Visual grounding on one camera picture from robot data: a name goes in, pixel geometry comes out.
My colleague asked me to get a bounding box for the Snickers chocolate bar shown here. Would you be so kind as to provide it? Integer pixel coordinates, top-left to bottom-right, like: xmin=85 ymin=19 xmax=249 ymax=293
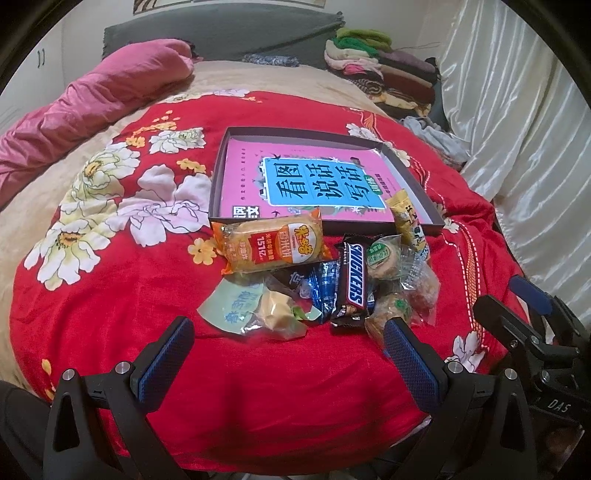
xmin=331 ymin=234 xmax=369 ymax=328

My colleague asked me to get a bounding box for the stack of folded clothes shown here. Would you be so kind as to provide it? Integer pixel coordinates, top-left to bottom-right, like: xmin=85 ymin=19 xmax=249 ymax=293
xmin=324 ymin=27 xmax=440 ymax=119

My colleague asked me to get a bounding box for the pale blue crumpled cloth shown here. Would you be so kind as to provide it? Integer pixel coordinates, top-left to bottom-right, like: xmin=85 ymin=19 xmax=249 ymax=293
xmin=400 ymin=116 xmax=471 ymax=171

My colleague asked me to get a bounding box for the blue patterned cloth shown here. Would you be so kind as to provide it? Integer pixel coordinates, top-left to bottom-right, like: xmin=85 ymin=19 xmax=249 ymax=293
xmin=242 ymin=53 xmax=300 ymax=68

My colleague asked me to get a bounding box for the pink quilt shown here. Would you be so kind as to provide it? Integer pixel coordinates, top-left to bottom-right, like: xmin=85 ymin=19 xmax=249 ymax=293
xmin=1 ymin=39 xmax=193 ymax=206

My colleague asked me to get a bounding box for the grey headboard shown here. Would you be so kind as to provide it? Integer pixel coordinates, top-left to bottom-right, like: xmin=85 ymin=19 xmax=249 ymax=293
xmin=102 ymin=3 xmax=345 ymax=69

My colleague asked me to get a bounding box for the clear reddish pastry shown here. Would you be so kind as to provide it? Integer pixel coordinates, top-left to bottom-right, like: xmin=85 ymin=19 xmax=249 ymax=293
xmin=399 ymin=247 xmax=440 ymax=325

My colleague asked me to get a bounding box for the white wardrobe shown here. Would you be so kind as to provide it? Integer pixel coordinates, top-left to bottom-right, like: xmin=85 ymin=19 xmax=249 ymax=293
xmin=0 ymin=22 xmax=65 ymax=133

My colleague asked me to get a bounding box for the orange packaged cake snack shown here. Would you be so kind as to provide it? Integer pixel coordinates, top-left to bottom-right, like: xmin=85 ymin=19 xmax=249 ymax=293
xmin=211 ymin=208 xmax=332 ymax=275

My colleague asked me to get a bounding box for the cream satin curtain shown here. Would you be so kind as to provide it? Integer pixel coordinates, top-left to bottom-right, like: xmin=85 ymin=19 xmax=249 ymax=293
xmin=441 ymin=1 xmax=591 ymax=323

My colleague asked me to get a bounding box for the red floral blanket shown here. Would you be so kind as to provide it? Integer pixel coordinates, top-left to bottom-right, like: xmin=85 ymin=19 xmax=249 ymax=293
xmin=9 ymin=90 xmax=520 ymax=474

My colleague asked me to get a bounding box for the light green pastry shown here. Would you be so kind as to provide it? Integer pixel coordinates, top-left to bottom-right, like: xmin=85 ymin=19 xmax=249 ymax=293
xmin=197 ymin=278 xmax=315 ymax=340

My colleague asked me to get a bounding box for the pink Chinese workbook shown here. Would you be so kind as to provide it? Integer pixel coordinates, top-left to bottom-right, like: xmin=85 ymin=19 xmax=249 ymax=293
xmin=211 ymin=136 xmax=407 ymax=222

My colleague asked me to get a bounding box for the beige bed sheet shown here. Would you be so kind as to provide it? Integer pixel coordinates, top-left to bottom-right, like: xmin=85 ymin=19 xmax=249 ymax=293
xmin=1 ymin=61 xmax=386 ymax=388

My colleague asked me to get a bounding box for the yellow snack bar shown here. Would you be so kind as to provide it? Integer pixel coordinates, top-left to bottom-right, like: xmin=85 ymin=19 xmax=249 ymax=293
xmin=386 ymin=189 xmax=430 ymax=261

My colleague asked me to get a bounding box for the clear flaky pastry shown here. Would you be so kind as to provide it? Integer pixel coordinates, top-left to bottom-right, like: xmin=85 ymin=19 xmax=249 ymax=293
xmin=365 ymin=293 xmax=413 ymax=349

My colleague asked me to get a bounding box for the dark shallow tray box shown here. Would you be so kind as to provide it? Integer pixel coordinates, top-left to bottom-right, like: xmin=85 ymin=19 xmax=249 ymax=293
xmin=209 ymin=127 xmax=445 ymax=236

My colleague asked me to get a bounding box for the blue snack pack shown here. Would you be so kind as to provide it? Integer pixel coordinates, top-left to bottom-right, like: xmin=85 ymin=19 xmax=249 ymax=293
xmin=271 ymin=260 xmax=339 ymax=324

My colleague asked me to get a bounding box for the round cake green label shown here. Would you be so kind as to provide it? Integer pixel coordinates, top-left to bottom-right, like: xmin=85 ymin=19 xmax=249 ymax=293
xmin=367 ymin=235 xmax=402 ymax=281

